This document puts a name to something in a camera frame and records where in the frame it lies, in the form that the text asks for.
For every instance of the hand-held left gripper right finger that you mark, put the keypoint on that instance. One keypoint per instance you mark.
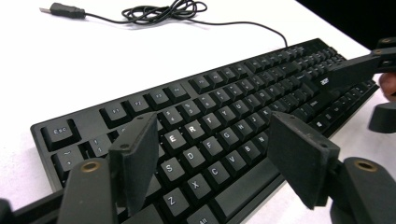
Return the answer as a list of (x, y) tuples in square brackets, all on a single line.
[(299, 155)]

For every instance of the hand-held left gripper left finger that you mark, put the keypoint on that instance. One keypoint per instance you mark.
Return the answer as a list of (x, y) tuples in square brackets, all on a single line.
[(137, 161)]

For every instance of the black computer keyboard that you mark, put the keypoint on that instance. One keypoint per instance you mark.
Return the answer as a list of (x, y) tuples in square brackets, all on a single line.
[(236, 112)]

